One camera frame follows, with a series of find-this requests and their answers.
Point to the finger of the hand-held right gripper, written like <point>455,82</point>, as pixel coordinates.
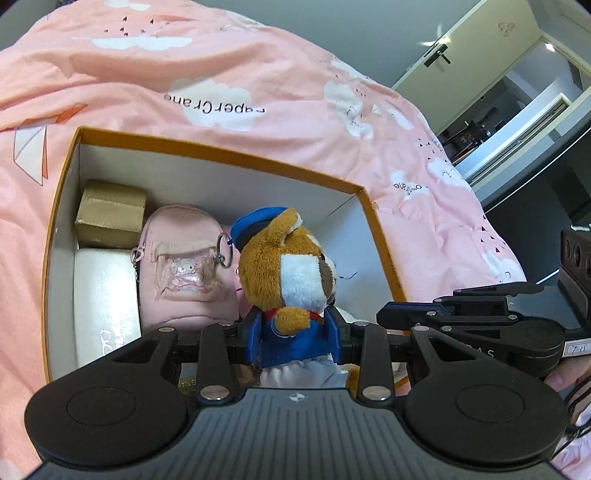
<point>508,291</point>
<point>461,318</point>

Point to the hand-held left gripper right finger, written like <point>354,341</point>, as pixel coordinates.
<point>333,337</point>

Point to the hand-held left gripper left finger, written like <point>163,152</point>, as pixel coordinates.
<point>253,344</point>

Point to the brown plush dog blue outfit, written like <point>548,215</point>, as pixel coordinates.
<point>281,258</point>

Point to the pink pouch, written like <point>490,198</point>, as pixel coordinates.
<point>184,230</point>

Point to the white glasses case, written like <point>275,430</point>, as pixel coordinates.
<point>104,295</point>

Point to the orange cardboard box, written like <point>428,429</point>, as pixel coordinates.
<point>277,184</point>

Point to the small gold fabric box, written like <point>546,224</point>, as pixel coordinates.
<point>111,212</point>

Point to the person's right hand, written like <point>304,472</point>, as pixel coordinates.
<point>568,376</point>

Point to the white door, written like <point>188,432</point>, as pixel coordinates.
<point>461,83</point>

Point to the pink cloud print blanket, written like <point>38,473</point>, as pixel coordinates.
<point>138,69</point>

